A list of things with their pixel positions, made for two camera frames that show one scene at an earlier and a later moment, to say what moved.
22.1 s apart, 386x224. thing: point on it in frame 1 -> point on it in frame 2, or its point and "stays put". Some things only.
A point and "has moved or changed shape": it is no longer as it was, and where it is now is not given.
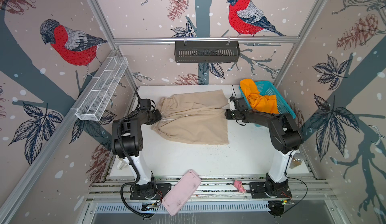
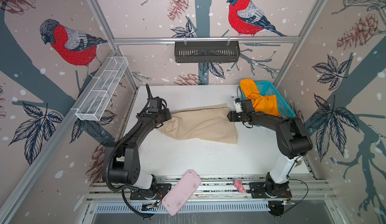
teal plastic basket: x=268 y=88 stays put
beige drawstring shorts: x=195 y=118 has moved or changed shape
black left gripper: x=158 y=116 -> x=168 y=116
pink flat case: x=177 y=198 stays put
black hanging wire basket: x=204 y=51 stays put
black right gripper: x=228 y=114 stays put
